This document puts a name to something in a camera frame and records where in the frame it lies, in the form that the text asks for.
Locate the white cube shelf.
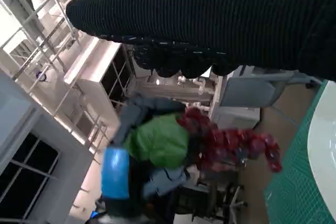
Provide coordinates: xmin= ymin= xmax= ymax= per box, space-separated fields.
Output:
xmin=64 ymin=37 xmax=137 ymax=120

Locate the red toy grapes green leaf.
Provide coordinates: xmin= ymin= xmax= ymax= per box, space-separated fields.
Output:
xmin=123 ymin=107 xmax=284 ymax=174

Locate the green cutting mat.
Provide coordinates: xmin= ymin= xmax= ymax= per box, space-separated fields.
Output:
xmin=263 ymin=78 xmax=336 ymax=224

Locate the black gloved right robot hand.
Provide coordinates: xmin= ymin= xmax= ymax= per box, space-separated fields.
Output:
xmin=65 ymin=0 xmax=336 ymax=80

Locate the grey framed window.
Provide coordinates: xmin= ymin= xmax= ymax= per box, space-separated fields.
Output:
xmin=0 ymin=71 xmax=95 ymax=224

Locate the white square plate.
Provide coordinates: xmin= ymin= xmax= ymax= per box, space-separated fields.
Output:
xmin=307 ymin=80 xmax=336 ymax=210

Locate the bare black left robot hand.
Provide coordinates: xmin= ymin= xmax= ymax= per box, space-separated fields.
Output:
xmin=101 ymin=97 xmax=203 ymax=219

